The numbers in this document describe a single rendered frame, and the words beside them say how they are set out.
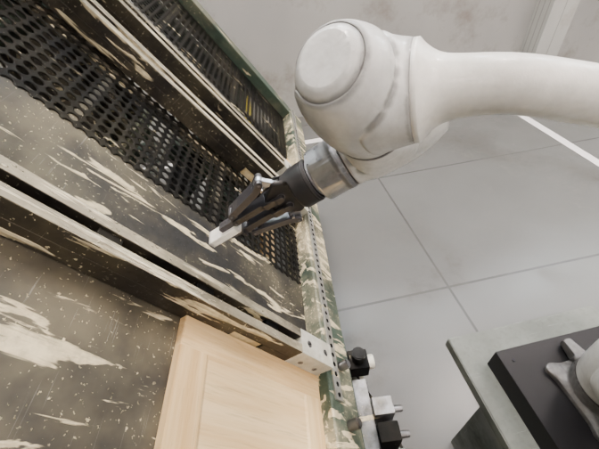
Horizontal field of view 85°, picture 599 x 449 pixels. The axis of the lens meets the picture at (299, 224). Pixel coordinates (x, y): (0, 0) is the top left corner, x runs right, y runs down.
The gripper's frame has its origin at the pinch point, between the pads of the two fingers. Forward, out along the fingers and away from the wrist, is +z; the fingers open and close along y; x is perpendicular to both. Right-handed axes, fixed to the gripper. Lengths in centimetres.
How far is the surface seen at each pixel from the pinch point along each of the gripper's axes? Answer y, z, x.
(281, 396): -27.5, 10.3, 22.8
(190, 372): -3.9, 11.3, 21.5
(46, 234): 22.9, 10.6, 8.0
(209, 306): -3.5, 7.2, 11.3
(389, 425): -61, 1, 28
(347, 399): -49, 6, 22
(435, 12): -173, -125, -327
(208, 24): -3, 16, -141
